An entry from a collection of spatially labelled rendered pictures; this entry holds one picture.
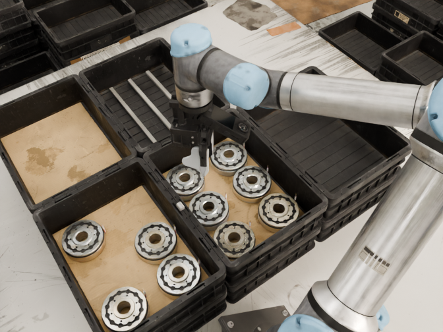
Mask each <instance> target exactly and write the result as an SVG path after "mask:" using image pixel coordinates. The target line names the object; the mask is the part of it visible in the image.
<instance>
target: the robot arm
mask: <svg viewBox="0 0 443 332"><path fill-rule="evenodd" d="M170 40H171V51H170V54H171V57H172V63H173V73H174V80H175V90H176V91H173V92H172V95H171V99H170V100H169V107H172V110H173V120H172V122H171V128H170V132H171V141H172V146H178V147H182V148H190V147H191V146H195V147H193V148H192V150H191V155H190V156H187V157H184V158H183V159H182V163H183V165H186V166H188V167H192V168H194V169H198V170H199V171H200V172H201V175H202V176H203V177H205V176H206V175H207V173H208V172H209V159H208V158H210V157H211V156H212V154H213V146H214V130H215V131H217V132H219V133H220V134H223V135H224V136H226V137H228V138H230V139H232V140H233V141H235V142H237V143H238V144H240V145H243V144H244V143H245V142H246V141H247V140H248V139H249V136H250V132H251V125H249V124H248V123H246V122H244V121H242V120H241V119H239V118H237V117H235V116H233V115H232V114H230V113H228V112H227V111H224V110H223V109H221V108H219V107H218V106H216V105H214V104H213V99H212V98H213V96H214V93H215V94H217V95H218V96H220V97H222V98H224V99H226V100H227V101H228V102H230V103H231V104H233V105H235V106H239V107H241V108H243V109H247V110H249V109H253V108H254V107H256V106H259V107H262V108H265V109H281V110H288V111H296V112H301V113H309V114H313V115H322V116H327V117H335V118H339V119H348V120H352V121H361V122H366V123H374V124H378V125H386V126H394V127H400V128H408V129H412V130H413V132H412V133H411V135H410V137H409V139H410V142H411V147H412V154H411V155H410V156H409V158H408V160H407V161H406V162H405V164H404V166H403V167H402V168H401V170H400V172H399V173H398V175H397V176H396V178H395V179H394V181H393V182H392V184H391V185H390V187H389V189H388V190H387V191H386V193H385V195H384V196H383V197H382V199H381V201H380V202H379V203H378V205H377V206H376V208H375V209H374V211H373V212H372V214H371V215H370V217H369V218H368V220H367V222H366V223H365V224H364V226H363V228H362V229H361V230H360V232H359V234H358V235H357V237H356V238H355V240H354V241H353V243H352V244H351V246H350V247H349V249H348V250H347V252H346V253H345V255H344V256H343V258H342V259H341V261H340V262H339V264H338V265H337V267H336V268H335V270H334V271H333V273H332V274H331V276H330V277H329V279H328V280H323V281H316V282H315V283H314V284H313V285H312V287H311V288H310V290H309V291H308V293H307V294H306V296H305V297H304V299H303V300H302V302H301V303H300V305H299V307H298V308H297V309H296V311H295V312H294V313H293V315H292V316H289V317H288V318H286V319H285V320H284V321H283V322H282V323H279V324H277V325H275V326H272V327H271V328H269V329H268V330H267V331H266V332H379V331H383V330H384V327H385V326H387V325H388V323H389V321H390V317H389V313H388V311H387V309H386V308H385V306H384V303H385V301H386V300H387V298H388V297H389V296H390V294H391V293H392V291H393V290H394V289H395V287H396V286H397V285H398V283H399V282H400V281H401V279H402V277H403V276H404V275H405V274H406V272H407V270H408V269H409V268H410V267H411V265H412V264H413V262H414V261H415V260H416V258H417V257H418V255H419V254H420V253H421V251H422V250H423V248H424V247H425V246H426V244H427V243H428V241H429V240H430V239H431V237H432V236H433V234H434V233H435V232H436V230H437V229H438V228H439V226H440V225H441V224H442V222H443V79H442V80H441V81H437V80H435V81H434V82H432V83H430V84H429V85H427V86H422V85H414V84H402V83H395V82H383V81H376V80H363V79H357V78H344V77H338V76H325V75H319V74H306V73H300V72H287V71H281V70H270V69H265V68H263V67H260V66H258V65H255V64H252V63H250V62H247V61H244V60H242V59H240V58H238V57H236V56H234V55H231V54H229V53H227V52H225V51H223V50H221V49H220V48H218V47H216V46H214V45H212V38H211V33H210V31H209V29H208V28H207V27H205V26H204V25H201V24H197V23H188V24H183V25H180V26H179V27H176V29H174V31H172V33H171V37H170ZM174 122H176V123H174ZM173 136H174V141H173Z"/></svg>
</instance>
